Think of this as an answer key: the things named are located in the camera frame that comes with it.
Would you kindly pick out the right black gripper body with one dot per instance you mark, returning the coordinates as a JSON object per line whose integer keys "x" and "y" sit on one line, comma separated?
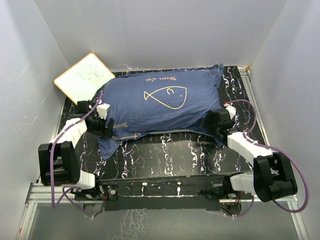
{"x": 232, "y": 122}

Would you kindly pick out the aluminium frame rail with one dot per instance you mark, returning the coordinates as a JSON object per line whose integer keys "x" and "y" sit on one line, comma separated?
{"x": 153, "y": 193}

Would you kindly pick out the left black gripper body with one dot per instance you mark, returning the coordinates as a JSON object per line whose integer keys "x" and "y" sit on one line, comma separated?
{"x": 98, "y": 126}

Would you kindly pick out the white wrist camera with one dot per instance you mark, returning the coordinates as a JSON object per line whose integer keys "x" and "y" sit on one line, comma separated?
{"x": 231, "y": 110}
{"x": 102, "y": 110}

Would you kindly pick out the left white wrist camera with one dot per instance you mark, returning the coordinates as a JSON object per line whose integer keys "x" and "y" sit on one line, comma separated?
{"x": 102, "y": 110}

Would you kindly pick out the white board orange edge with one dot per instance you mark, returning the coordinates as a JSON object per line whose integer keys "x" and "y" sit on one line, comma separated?
{"x": 81, "y": 81}

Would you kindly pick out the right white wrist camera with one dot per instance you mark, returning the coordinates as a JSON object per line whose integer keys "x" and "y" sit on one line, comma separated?
{"x": 231, "y": 110}

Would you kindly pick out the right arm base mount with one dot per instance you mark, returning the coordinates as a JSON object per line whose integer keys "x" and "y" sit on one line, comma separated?
{"x": 229, "y": 209}

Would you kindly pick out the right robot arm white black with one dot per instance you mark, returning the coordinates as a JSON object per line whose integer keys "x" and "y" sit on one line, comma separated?
{"x": 272, "y": 176}

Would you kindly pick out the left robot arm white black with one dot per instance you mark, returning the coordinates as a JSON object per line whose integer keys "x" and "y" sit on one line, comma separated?
{"x": 58, "y": 162}

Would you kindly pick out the blue fish print pillowcase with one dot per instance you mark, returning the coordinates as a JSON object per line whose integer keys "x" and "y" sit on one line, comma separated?
{"x": 153, "y": 102}

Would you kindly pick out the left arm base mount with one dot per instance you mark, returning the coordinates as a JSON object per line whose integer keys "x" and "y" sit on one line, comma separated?
{"x": 101, "y": 193}

